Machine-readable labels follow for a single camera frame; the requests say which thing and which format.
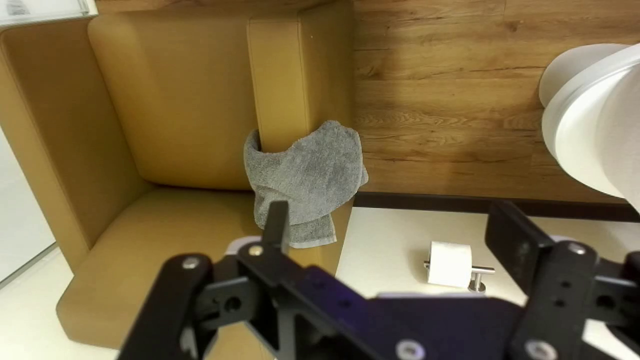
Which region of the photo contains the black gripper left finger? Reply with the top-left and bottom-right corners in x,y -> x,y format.
119,201 -> 317,360

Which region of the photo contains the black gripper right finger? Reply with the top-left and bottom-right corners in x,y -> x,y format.
484,201 -> 640,360

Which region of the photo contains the grey towel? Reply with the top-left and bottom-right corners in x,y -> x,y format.
242,118 -> 371,251

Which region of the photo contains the white toilet paper roll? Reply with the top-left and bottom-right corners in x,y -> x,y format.
427,241 -> 475,290

